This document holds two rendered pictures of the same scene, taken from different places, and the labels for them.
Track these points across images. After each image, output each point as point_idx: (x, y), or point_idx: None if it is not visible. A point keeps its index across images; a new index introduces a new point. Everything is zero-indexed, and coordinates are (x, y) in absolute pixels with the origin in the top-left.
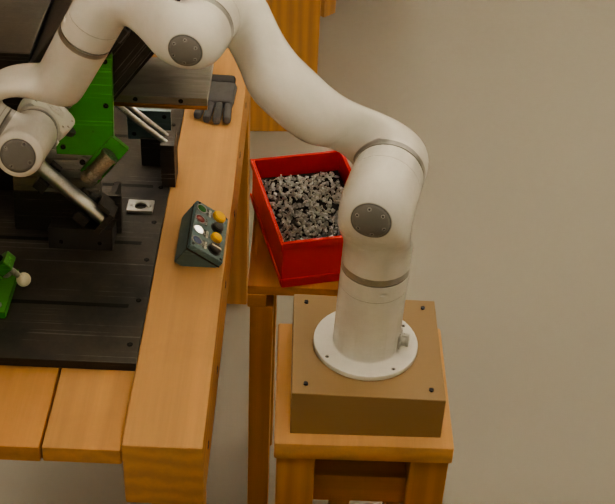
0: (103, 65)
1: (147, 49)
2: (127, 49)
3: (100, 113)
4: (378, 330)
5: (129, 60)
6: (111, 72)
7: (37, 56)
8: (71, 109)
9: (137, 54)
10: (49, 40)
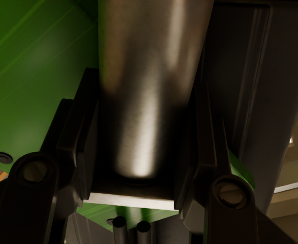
0: (108, 216)
1: (71, 237)
2: (98, 230)
3: None
4: None
5: (77, 213)
6: (80, 213)
7: (293, 119)
8: (66, 90)
9: (76, 228)
10: (275, 179)
